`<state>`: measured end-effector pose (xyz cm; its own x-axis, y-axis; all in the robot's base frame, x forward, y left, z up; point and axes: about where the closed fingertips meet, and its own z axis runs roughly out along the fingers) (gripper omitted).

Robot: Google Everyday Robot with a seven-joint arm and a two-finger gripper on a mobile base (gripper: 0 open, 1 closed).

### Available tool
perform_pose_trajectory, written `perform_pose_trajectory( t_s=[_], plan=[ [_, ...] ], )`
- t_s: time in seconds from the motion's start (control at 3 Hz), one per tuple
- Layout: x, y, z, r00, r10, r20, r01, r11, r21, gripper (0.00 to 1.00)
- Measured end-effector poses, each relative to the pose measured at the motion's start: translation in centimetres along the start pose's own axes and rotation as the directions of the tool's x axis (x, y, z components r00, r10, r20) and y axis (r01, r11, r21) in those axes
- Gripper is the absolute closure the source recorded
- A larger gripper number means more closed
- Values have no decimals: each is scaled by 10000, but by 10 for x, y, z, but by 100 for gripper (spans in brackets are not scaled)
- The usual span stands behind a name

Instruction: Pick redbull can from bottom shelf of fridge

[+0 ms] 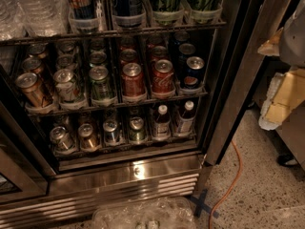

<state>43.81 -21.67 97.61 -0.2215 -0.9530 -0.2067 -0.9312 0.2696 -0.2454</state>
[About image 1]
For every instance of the silver blue redbull can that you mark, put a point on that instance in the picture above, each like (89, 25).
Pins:
(111, 131)

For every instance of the front red soda can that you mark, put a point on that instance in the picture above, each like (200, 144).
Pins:
(133, 80)

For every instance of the red soda can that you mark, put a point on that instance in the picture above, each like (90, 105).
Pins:
(128, 56)
(133, 80)

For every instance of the front coca-cola can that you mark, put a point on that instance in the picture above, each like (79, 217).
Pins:
(162, 79)

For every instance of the coca-cola can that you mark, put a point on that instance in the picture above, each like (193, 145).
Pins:
(162, 79)
(159, 52)

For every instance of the green can bottom shelf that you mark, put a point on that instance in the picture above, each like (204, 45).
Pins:
(137, 132)

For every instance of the front pepsi can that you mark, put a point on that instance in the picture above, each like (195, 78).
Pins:
(193, 72)

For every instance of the pepsi can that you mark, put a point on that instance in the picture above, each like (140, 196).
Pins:
(185, 51)
(193, 72)

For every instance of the stainless steel fridge body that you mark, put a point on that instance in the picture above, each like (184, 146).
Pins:
(42, 186)

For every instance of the front green soda can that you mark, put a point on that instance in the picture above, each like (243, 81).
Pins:
(101, 83)

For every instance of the green soda can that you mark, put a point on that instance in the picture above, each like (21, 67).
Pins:
(98, 59)
(101, 83)

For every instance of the gold can bottom shelf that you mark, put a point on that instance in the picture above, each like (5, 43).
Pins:
(88, 138)

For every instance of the front white soda can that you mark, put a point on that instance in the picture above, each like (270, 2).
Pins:
(69, 90)

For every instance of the white soda can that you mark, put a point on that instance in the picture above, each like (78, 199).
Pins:
(66, 61)
(69, 90)

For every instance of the silver can bottom left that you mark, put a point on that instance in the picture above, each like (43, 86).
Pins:
(62, 140)

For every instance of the left green monster can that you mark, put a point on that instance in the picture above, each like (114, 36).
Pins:
(164, 10)

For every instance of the tall dark blue can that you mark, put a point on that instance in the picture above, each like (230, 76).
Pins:
(128, 13)

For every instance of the front gold soda can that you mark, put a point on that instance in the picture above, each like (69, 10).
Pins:
(34, 89)

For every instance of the gold soda can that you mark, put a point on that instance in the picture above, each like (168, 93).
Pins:
(34, 89)
(34, 65)

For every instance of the tall redbull can top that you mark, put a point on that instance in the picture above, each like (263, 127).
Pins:
(83, 16)

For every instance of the open fridge door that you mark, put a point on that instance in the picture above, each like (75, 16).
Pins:
(236, 66)

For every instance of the left white-capped bottle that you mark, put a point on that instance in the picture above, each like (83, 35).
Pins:
(161, 123)

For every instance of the white-capped bottle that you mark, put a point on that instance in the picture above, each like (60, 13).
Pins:
(161, 123)
(184, 117)

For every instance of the right white-capped bottle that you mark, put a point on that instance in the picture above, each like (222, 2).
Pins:
(184, 117)

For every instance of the clear plastic bin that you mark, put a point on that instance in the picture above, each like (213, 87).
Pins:
(160, 213)

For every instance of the blue tape cross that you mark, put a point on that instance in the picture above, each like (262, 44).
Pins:
(201, 206)

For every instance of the large clear water bottle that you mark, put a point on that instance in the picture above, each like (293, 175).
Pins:
(45, 18)

